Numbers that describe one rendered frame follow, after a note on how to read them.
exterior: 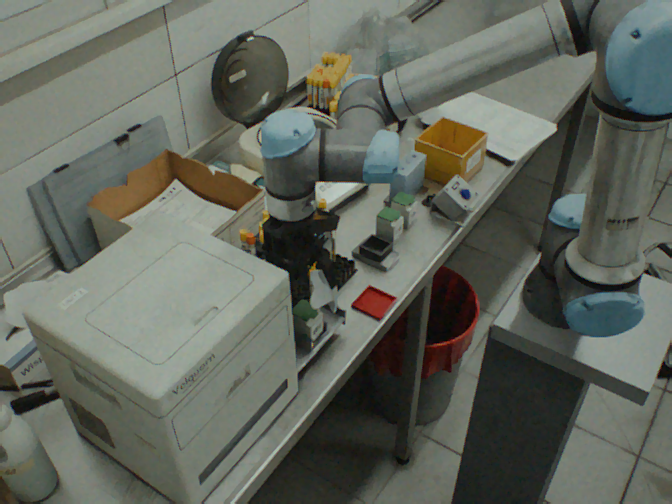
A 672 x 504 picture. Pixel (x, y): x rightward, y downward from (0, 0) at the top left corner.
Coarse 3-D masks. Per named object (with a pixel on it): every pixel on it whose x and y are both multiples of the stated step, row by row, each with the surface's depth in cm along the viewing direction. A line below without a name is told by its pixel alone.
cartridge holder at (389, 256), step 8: (368, 240) 145; (376, 240) 146; (384, 240) 145; (360, 248) 144; (368, 248) 146; (376, 248) 146; (384, 248) 146; (360, 256) 145; (368, 256) 144; (376, 256) 142; (384, 256) 143; (392, 256) 144; (376, 264) 143; (384, 264) 142
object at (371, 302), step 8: (368, 288) 138; (376, 288) 138; (360, 296) 136; (368, 296) 137; (376, 296) 137; (384, 296) 137; (392, 296) 136; (352, 304) 135; (360, 304) 135; (368, 304) 135; (376, 304) 135; (384, 304) 135; (392, 304) 135; (368, 312) 133; (376, 312) 134; (384, 312) 133
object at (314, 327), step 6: (318, 312) 121; (294, 318) 120; (300, 318) 119; (312, 318) 120; (318, 318) 120; (294, 324) 121; (300, 324) 120; (306, 324) 119; (312, 324) 119; (318, 324) 121; (300, 330) 121; (306, 330) 120; (312, 330) 120; (318, 330) 122; (312, 336) 121; (318, 336) 123
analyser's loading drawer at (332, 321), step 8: (328, 312) 129; (336, 312) 128; (344, 312) 127; (328, 320) 127; (336, 320) 127; (344, 320) 128; (328, 328) 126; (336, 328) 126; (296, 336) 122; (304, 336) 120; (320, 336) 123; (328, 336) 124; (296, 344) 123; (304, 344) 122; (312, 344) 121; (320, 344) 123; (296, 352) 121; (304, 352) 122; (312, 352) 121; (304, 360) 120
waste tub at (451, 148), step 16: (432, 128) 167; (448, 128) 170; (464, 128) 167; (416, 144) 163; (432, 144) 171; (448, 144) 173; (464, 144) 170; (480, 144) 162; (432, 160) 163; (448, 160) 160; (464, 160) 158; (480, 160) 167; (432, 176) 165; (448, 176) 162; (464, 176) 162
